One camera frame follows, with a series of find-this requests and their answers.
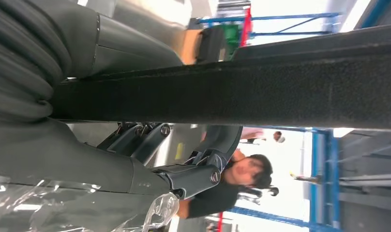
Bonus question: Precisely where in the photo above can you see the green plastic crate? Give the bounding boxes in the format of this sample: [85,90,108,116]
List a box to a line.
[219,24,241,61]

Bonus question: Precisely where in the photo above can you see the black hard carry case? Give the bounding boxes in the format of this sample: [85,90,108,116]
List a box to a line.
[196,27,226,64]

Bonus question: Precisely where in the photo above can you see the person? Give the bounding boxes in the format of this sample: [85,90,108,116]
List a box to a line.
[240,128,286,144]
[178,149,274,220]

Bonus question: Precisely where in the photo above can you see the blue metal shelf rack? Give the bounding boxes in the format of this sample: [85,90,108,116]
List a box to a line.
[227,128,342,232]
[197,12,342,38]

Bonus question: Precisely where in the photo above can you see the brown cardboard box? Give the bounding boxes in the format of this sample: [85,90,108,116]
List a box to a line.
[181,29,203,65]

